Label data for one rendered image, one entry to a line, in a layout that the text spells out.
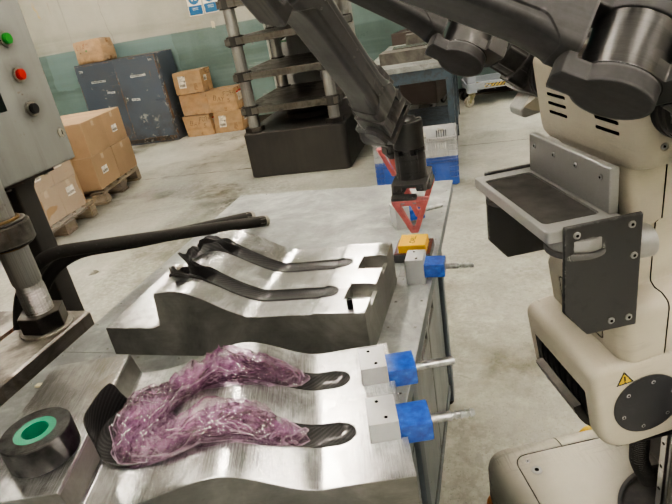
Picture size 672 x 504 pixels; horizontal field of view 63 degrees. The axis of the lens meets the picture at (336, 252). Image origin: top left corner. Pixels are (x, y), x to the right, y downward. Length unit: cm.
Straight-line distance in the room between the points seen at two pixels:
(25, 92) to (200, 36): 647
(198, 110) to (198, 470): 717
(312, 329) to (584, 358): 42
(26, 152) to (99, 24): 717
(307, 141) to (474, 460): 354
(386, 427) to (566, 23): 46
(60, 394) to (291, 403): 32
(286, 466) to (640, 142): 55
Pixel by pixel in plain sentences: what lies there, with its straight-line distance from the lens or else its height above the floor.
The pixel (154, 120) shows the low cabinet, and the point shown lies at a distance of 789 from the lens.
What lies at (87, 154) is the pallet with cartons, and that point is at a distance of 540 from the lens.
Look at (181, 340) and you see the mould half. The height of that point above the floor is 83.
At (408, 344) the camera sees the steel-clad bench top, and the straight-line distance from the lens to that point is 94.
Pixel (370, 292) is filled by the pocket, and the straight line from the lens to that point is 96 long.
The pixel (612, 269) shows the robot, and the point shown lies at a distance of 78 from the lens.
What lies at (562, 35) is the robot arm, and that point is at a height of 127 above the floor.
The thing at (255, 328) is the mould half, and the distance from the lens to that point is 95.
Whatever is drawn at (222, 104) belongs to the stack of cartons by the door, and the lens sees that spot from 756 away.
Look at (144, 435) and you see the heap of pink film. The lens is 74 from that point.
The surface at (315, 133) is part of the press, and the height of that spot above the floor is 34.
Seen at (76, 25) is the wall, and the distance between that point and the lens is 884.
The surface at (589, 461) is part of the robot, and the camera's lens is 149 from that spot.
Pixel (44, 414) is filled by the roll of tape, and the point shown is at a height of 95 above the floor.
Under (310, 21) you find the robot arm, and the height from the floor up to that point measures 132.
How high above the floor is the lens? 134
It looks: 24 degrees down
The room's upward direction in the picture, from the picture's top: 10 degrees counter-clockwise
